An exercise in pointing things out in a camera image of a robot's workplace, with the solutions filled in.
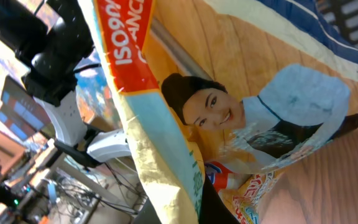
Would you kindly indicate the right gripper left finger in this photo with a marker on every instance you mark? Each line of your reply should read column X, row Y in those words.
column 148, row 215

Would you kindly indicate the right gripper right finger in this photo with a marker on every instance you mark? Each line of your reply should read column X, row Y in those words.
column 213, row 211

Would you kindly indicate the yellow snack bag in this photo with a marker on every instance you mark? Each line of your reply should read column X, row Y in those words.
column 235, row 91

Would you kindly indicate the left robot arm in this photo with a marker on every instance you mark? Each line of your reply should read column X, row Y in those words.
column 52, row 56

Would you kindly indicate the grey plastic basket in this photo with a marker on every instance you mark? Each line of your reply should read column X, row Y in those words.
column 343, row 15

